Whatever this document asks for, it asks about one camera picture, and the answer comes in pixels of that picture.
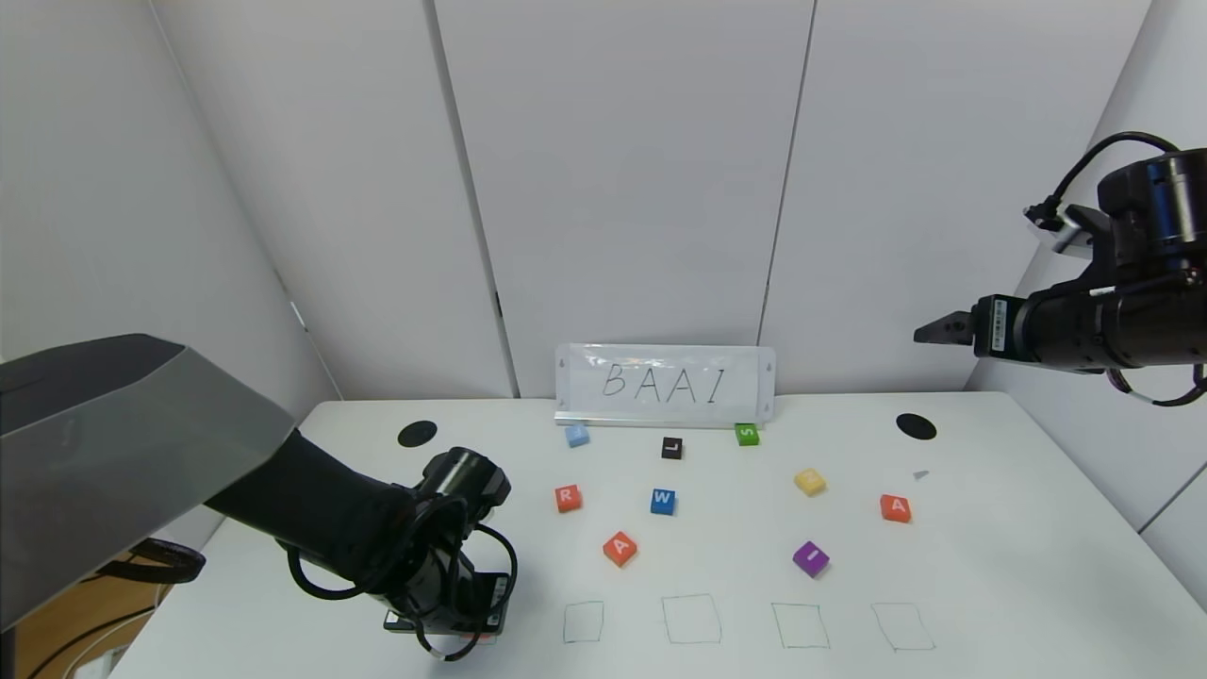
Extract black right camera cable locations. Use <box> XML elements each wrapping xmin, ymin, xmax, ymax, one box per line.
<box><xmin>1028</xmin><ymin>131</ymin><xmax>1182</xmax><ymax>223</ymax></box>

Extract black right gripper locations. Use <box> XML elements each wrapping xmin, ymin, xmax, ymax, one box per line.
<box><xmin>913</xmin><ymin>285</ymin><xmax>1102</xmax><ymax>372</ymax></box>

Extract white floor cable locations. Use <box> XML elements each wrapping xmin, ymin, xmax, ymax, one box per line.
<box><xmin>28</xmin><ymin>604</ymin><xmax>161</xmax><ymax>679</ymax></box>

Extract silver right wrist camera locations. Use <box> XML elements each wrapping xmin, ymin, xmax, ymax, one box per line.
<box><xmin>1025</xmin><ymin>203</ymin><xmax>1114</xmax><ymax>256</ymax></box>

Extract black right arm cable loop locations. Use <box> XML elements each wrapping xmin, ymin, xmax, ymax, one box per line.
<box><xmin>1108</xmin><ymin>363</ymin><xmax>1207</xmax><ymax>408</ymax></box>

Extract black left arm hanging cable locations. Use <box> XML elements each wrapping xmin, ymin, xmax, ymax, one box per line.
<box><xmin>94</xmin><ymin>538</ymin><xmax>207</xmax><ymax>586</ymax></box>

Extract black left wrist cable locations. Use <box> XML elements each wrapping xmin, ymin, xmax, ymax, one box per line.
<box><xmin>286</xmin><ymin>495</ymin><xmax>520</xmax><ymax>663</ymax></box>

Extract white BAAI sign board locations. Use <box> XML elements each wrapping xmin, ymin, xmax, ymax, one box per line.
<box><xmin>554</xmin><ymin>344</ymin><xmax>777</xmax><ymax>427</ymax></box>

